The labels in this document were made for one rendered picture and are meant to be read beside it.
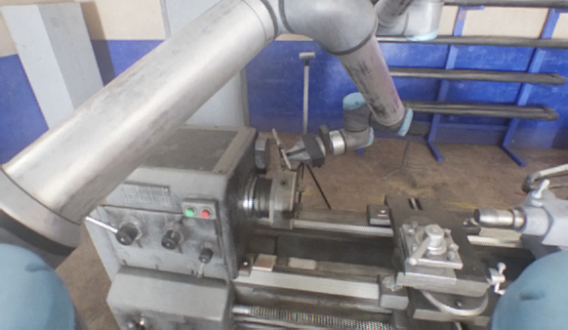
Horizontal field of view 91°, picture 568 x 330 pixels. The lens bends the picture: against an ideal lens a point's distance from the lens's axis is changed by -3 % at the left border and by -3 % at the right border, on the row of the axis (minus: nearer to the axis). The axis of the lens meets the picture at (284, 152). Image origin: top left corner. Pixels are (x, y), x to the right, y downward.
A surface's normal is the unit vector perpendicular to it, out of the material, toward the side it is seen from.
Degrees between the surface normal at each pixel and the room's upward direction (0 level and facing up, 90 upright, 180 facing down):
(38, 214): 61
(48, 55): 90
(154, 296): 32
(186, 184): 45
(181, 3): 90
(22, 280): 5
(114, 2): 90
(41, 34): 90
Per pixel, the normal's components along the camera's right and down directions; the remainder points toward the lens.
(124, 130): 0.62, 0.04
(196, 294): -0.08, -0.49
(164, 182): -0.11, -0.28
